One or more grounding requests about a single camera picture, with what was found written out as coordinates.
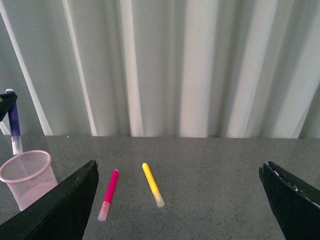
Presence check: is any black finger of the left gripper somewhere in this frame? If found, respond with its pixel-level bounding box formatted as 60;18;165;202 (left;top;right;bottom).
0;92;18;122

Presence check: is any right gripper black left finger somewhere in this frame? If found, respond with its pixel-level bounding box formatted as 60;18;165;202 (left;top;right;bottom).
0;160;99;240

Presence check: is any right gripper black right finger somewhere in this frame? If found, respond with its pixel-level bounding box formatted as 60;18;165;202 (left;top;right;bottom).
259;161;320;240

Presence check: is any purple marker pen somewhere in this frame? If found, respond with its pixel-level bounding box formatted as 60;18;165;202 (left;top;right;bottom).
5;88;23;156

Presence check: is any pink marker pen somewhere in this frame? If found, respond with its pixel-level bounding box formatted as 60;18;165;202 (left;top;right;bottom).
97;169;120;222

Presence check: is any pink mesh pen cup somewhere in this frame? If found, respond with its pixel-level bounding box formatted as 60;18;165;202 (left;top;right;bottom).
0;150;58;211

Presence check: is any yellow marker pen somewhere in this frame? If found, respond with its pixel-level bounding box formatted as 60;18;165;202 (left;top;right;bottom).
142;162;165;208

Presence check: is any white pleated curtain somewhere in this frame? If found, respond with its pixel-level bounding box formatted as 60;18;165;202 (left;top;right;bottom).
0;0;320;139

